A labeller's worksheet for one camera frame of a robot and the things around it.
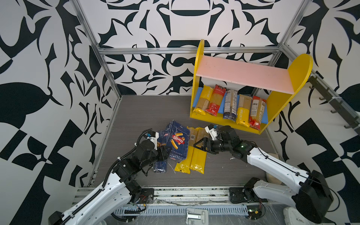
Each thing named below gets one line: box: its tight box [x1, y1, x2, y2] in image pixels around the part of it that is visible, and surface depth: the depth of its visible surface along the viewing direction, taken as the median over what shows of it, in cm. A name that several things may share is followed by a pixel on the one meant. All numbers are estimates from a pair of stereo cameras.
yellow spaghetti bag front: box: [236, 94, 253, 128], surface depth 91 cm
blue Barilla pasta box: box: [157, 120, 191, 163], surface depth 79 cm
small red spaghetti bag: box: [248, 95, 267, 131], surface depth 89 cm
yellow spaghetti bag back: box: [189, 127, 208, 175], surface depth 85 cm
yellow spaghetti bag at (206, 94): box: [193, 85, 214, 116], surface depth 97 cm
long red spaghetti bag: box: [204, 83, 227, 117], surface depth 98 cm
